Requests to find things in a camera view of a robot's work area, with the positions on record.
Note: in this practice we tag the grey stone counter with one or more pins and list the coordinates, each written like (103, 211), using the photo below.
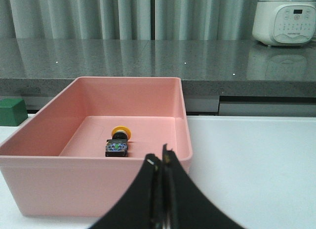
(43, 67)

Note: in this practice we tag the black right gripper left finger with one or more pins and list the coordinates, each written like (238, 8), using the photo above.
(140, 206)

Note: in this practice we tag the green cube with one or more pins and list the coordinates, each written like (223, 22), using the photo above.
(12, 112)

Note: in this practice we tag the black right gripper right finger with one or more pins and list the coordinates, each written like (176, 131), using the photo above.
(187, 207)

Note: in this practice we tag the yellow push button switch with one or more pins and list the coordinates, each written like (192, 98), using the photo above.
(117, 146)

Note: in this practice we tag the white kitchen appliance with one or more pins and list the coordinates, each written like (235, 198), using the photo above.
(284, 22)

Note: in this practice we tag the pink plastic bin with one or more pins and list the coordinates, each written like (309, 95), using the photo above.
(55, 164)

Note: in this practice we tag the grey curtain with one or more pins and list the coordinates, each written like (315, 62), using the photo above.
(128, 19)

